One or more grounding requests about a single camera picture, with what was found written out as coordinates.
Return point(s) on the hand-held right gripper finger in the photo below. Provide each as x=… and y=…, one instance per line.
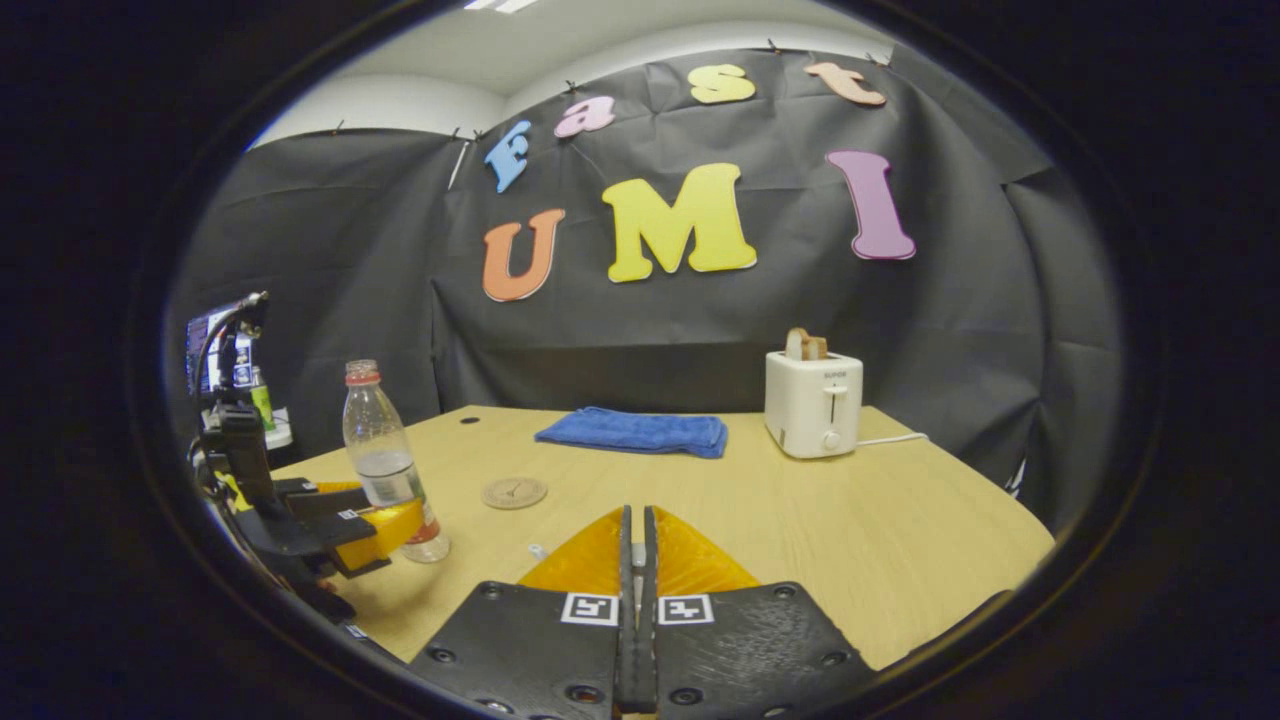
x=649, y=560
x=625, y=560

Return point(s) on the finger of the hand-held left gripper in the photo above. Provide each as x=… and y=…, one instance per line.
x=325, y=508
x=335, y=487

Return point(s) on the clear plastic water bottle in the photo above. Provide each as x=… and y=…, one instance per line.
x=385, y=450

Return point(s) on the round wooden coaster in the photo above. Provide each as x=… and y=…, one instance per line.
x=514, y=492

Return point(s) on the green drink bottle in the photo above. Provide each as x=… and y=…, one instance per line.
x=263, y=405

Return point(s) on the computer monitor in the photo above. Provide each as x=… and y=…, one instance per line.
x=200, y=345

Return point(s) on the blue folded towel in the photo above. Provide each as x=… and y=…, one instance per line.
x=635, y=432

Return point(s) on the black backdrop cloth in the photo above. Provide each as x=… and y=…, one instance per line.
x=350, y=300

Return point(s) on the white toaster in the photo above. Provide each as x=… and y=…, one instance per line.
x=810, y=400

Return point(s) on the toasted bread slice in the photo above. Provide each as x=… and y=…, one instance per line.
x=796, y=345
x=818, y=349

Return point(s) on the ceiling light panel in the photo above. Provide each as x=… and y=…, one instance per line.
x=500, y=5

